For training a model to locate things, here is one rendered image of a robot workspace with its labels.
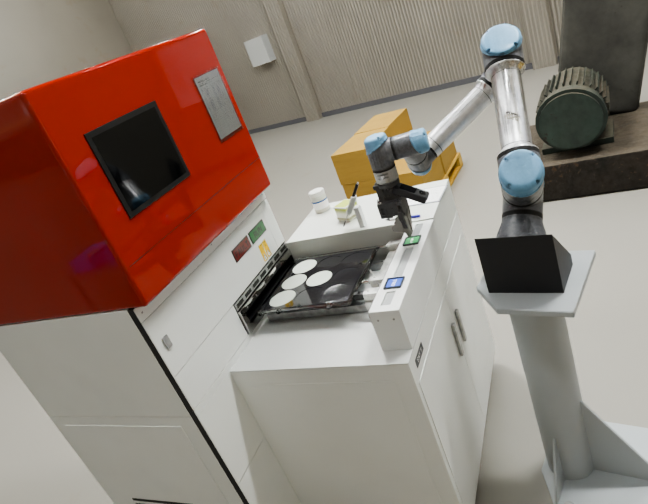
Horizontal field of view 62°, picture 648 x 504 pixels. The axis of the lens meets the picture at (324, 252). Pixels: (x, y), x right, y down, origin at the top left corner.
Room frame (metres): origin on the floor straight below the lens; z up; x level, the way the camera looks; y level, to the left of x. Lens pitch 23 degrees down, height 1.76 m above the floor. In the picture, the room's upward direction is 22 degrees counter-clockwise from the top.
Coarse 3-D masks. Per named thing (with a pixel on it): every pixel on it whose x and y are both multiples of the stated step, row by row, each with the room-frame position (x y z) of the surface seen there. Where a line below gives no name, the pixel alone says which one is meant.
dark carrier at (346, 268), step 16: (320, 256) 1.95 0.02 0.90; (336, 256) 1.90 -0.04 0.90; (352, 256) 1.84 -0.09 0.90; (368, 256) 1.79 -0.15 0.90; (288, 272) 1.93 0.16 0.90; (304, 272) 1.87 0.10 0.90; (336, 272) 1.77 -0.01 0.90; (352, 272) 1.72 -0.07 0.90; (304, 288) 1.74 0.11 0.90; (320, 288) 1.70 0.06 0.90; (336, 288) 1.65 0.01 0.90; (352, 288) 1.61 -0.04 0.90; (288, 304) 1.67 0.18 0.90; (304, 304) 1.63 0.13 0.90
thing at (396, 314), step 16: (416, 224) 1.76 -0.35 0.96; (432, 224) 1.72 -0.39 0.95; (432, 240) 1.68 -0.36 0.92; (400, 256) 1.57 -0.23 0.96; (416, 256) 1.53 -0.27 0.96; (432, 256) 1.63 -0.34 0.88; (400, 272) 1.48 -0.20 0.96; (416, 272) 1.47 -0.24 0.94; (432, 272) 1.59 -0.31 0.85; (400, 288) 1.38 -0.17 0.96; (416, 288) 1.43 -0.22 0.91; (384, 304) 1.34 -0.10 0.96; (400, 304) 1.30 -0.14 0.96; (416, 304) 1.39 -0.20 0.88; (384, 320) 1.30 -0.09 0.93; (400, 320) 1.28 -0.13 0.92; (416, 320) 1.36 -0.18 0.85; (384, 336) 1.31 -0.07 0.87; (400, 336) 1.29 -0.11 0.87; (416, 336) 1.32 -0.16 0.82
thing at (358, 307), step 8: (352, 304) 1.59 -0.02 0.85; (360, 304) 1.57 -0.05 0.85; (288, 312) 1.71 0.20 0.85; (296, 312) 1.69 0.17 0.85; (304, 312) 1.68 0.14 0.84; (312, 312) 1.66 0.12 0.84; (320, 312) 1.65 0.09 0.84; (328, 312) 1.63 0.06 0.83; (336, 312) 1.62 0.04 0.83; (344, 312) 1.60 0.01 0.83; (352, 312) 1.59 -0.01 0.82; (360, 312) 1.57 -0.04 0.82; (272, 320) 1.75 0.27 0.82
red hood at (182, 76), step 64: (128, 64) 1.66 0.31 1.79; (192, 64) 1.90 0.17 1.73; (0, 128) 1.40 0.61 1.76; (64, 128) 1.39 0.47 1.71; (128, 128) 1.55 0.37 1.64; (192, 128) 1.78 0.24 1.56; (0, 192) 1.47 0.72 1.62; (64, 192) 1.36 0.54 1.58; (128, 192) 1.46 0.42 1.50; (192, 192) 1.66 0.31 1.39; (256, 192) 1.94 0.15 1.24; (0, 256) 1.55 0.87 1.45; (64, 256) 1.43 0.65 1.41; (128, 256) 1.37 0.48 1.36; (192, 256) 1.55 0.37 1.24; (0, 320) 1.66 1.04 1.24
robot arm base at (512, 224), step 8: (504, 216) 1.44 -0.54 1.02; (512, 216) 1.41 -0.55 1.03; (520, 216) 1.39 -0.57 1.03; (528, 216) 1.39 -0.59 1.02; (536, 216) 1.39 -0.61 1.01; (504, 224) 1.41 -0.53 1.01; (512, 224) 1.39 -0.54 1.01; (520, 224) 1.37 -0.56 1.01; (528, 224) 1.37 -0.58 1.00; (536, 224) 1.37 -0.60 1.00; (504, 232) 1.39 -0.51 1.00; (512, 232) 1.37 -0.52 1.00; (520, 232) 1.35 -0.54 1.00; (528, 232) 1.34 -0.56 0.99; (536, 232) 1.34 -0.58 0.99; (544, 232) 1.36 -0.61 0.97
